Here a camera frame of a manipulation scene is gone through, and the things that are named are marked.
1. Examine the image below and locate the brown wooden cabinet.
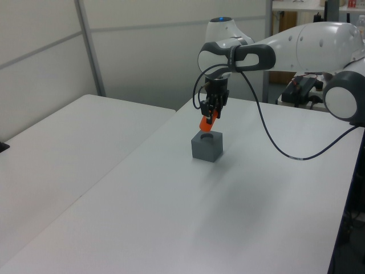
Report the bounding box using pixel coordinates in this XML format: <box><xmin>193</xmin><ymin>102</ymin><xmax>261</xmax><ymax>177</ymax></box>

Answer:
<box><xmin>269</xmin><ymin>10</ymin><xmax>299</xmax><ymax>85</ymax></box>

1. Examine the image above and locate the grey block with round hole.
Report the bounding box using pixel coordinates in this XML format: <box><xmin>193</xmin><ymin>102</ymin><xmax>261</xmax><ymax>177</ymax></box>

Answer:
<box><xmin>190</xmin><ymin>131</ymin><xmax>224</xmax><ymax>163</ymax></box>

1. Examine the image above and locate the orange cylinder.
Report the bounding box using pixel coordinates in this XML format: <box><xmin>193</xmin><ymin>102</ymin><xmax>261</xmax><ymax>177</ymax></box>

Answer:
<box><xmin>198</xmin><ymin>111</ymin><xmax>219</xmax><ymax>133</ymax></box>

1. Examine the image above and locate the white power strip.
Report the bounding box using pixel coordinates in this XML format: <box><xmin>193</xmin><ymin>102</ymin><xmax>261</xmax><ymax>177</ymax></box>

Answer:
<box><xmin>305</xmin><ymin>84</ymin><xmax>327</xmax><ymax>110</ymax></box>

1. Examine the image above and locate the black hanging robot cable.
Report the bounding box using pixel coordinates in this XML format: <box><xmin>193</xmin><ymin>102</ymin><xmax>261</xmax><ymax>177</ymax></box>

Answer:
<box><xmin>191</xmin><ymin>64</ymin><xmax>362</xmax><ymax>161</ymax></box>

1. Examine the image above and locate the grey partition post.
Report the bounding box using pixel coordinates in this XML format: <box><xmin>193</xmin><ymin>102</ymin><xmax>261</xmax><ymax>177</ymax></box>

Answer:
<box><xmin>74</xmin><ymin>0</ymin><xmax>107</xmax><ymax>98</ymax></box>

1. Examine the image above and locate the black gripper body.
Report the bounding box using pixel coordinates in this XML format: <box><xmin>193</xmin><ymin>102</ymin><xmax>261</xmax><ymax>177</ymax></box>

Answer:
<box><xmin>204</xmin><ymin>76</ymin><xmax>230</xmax><ymax>102</ymax></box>

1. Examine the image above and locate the black power supply box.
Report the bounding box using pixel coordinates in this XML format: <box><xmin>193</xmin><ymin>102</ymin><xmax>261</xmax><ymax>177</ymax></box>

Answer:
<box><xmin>281</xmin><ymin>75</ymin><xmax>319</xmax><ymax>104</ymax></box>

